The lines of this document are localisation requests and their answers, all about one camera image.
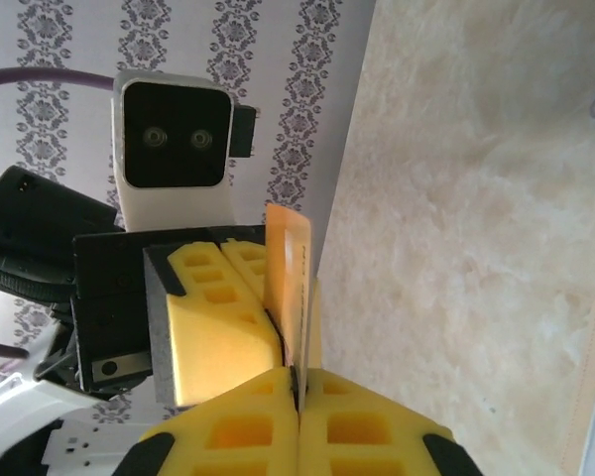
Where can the beige leather card holder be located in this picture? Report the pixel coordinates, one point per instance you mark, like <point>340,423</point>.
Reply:
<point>592,377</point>

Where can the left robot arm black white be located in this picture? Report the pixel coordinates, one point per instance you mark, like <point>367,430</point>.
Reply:
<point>10,406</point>

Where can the gold plastic card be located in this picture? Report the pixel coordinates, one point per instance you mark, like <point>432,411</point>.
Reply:
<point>287,258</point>

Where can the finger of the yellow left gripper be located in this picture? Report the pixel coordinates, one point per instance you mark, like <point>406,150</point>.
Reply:
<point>218,347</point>
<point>248,263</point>

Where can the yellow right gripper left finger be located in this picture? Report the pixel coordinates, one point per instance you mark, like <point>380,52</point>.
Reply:
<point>198,411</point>

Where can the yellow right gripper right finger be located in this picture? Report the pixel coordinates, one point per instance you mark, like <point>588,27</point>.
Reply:
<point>399,421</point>

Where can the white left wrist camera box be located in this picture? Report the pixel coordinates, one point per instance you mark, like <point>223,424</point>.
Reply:
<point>173,134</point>

